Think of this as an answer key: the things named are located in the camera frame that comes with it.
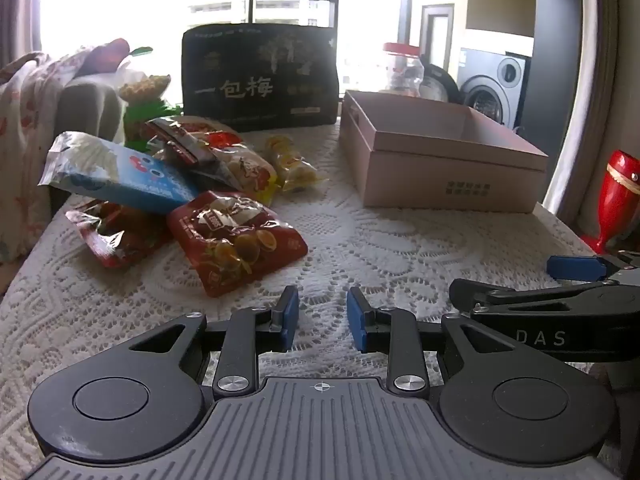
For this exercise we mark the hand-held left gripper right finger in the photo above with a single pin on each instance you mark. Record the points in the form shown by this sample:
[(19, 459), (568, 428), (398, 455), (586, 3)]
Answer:
[(357, 322)]

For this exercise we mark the white curved frame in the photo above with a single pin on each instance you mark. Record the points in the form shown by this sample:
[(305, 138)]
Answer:
[(590, 85)]

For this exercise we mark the black gift bag gold print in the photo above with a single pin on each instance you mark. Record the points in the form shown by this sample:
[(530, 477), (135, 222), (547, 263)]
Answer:
[(250, 60)]

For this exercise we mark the rice cracker packet red label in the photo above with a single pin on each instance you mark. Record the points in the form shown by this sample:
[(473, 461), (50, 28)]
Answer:
[(247, 172)]

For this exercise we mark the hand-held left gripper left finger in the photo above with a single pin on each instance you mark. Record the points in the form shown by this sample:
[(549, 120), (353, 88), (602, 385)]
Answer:
[(289, 320)]

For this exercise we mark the red snack packet white label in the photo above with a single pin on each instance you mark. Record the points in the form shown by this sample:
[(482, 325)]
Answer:
[(235, 250)]

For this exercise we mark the green toy bucket yellow balls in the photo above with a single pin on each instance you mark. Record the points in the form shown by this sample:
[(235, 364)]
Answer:
[(137, 117)]

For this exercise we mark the pale curtain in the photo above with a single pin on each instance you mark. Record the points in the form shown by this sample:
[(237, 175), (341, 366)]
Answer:
[(20, 5)]

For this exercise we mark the red wooden vase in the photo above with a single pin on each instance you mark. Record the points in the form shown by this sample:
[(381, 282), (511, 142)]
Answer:
[(617, 195)]

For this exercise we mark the floral blanket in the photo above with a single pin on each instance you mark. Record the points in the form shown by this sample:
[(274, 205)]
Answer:
[(25, 135)]

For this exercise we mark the long yellow printed snack packet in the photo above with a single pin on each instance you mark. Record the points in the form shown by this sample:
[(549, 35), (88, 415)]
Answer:
[(295, 167)]

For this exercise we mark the glossy red snack packet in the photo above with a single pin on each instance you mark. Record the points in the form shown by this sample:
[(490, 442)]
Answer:
[(120, 245)]

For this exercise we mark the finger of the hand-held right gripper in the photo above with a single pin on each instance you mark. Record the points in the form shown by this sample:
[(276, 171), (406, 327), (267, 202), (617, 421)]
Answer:
[(575, 266), (500, 297)]

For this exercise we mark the white lace tablecloth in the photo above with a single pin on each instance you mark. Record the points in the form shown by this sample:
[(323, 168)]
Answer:
[(375, 250)]

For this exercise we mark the clear plastic jar red lid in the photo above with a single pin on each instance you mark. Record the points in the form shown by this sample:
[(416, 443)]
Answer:
[(402, 72)]

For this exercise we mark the red plush toy green leaf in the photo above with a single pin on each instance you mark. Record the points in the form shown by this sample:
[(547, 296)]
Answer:
[(107, 55)]

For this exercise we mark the pink cardboard box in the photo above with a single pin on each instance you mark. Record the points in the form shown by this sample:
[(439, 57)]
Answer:
[(440, 180)]

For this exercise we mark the blue white snack packet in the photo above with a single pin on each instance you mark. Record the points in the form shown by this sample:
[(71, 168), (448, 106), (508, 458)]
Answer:
[(125, 175)]

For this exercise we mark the grey washing machine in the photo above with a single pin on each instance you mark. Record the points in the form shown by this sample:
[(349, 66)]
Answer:
[(495, 80)]

